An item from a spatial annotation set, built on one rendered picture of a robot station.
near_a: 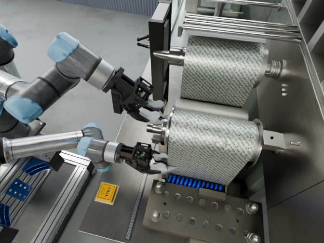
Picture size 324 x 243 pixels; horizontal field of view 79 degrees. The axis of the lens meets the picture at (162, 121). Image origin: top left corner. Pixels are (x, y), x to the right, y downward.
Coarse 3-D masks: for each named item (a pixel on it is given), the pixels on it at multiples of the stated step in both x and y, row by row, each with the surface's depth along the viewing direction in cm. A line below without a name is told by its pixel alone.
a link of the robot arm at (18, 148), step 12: (72, 132) 82; (84, 132) 84; (96, 132) 86; (0, 144) 68; (12, 144) 70; (24, 144) 72; (36, 144) 74; (48, 144) 76; (60, 144) 78; (72, 144) 81; (0, 156) 67; (12, 156) 70; (24, 156) 73
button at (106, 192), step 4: (104, 184) 85; (108, 184) 85; (100, 188) 84; (104, 188) 84; (108, 188) 84; (112, 188) 84; (116, 188) 85; (100, 192) 83; (104, 192) 83; (108, 192) 83; (112, 192) 83; (96, 196) 82; (100, 196) 82; (104, 196) 82; (108, 196) 82; (112, 196) 82; (100, 200) 83; (104, 200) 81; (108, 200) 81; (112, 200) 82
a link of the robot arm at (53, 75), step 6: (54, 66) 54; (48, 72) 53; (54, 72) 53; (60, 72) 52; (48, 78) 52; (54, 78) 52; (60, 78) 53; (66, 78) 54; (72, 78) 53; (78, 78) 55; (54, 84) 52; (60, 84) 53; (66, 84) 54; (72, 84) 57; (60, 90) 53; (66, 90) 55
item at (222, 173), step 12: (168, 156) 65; (180, 156) 63; (180, 168) 71; (192, 168) 69; (204, 168) 67; (216, 168) 65; (228, 168) 63; (240, 168) 61; (204, 180) 75; (216, 180) 73; (228, 180) 70
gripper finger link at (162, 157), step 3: (162, 153) 69; (165, 153) 69; (153, 156) 73; (156, 156) 72; (159, 156) 71; (162, 156) 71; (165, 156) 70; (156, 159) 72; (159, 159) 72; (162, 159) 72; (165, 159) 72; (162, 162) 73; (165, 162) 72
